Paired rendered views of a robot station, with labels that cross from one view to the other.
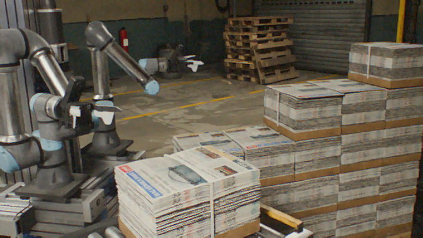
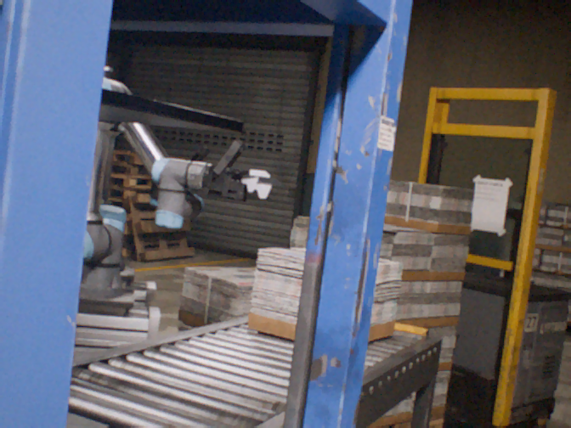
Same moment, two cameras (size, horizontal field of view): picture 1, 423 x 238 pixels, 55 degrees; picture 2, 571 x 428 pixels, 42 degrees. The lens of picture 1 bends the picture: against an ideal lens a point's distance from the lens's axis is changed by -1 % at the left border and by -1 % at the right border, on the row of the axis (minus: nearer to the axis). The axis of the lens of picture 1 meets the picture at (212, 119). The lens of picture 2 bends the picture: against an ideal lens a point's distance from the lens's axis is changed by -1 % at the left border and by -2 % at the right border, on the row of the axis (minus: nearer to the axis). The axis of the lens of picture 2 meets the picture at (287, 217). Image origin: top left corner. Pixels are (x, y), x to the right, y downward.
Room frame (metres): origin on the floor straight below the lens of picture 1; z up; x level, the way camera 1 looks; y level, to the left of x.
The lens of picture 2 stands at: (-0.71, 1.12, 1.25)
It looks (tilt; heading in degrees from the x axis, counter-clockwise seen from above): 3 degrees down; 336
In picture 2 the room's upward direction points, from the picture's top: 7 degrees clockwise
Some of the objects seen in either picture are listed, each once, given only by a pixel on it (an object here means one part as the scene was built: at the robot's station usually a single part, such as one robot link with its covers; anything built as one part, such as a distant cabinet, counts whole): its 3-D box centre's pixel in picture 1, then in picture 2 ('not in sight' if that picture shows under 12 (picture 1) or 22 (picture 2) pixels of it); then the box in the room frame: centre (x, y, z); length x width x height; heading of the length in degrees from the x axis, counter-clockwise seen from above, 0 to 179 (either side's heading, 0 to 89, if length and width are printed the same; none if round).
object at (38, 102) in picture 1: (47, 106); (173, 173); (1.34, 0.56, 1.21); 0.11 x 0.08 x 0.09; 52
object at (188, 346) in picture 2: not in sight; (254, 369); (0.92, 0.42, 0.77); 0.47 x 0.05 x 0.05; 40
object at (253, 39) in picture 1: (258, 47); (131, 201); (9.05, -1.03, 0.65); 1.33 x 0.94 x 1.30; 134
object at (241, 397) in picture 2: not in sight; (195, 391); (0.76, 0.62, 0.77); 0.47 x 0.05 x 0.05; 40
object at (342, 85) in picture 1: (343, 85); (382, 225); (2.37, -0.77, 1.07); 0.37 x 0.28 x 0.01; 18
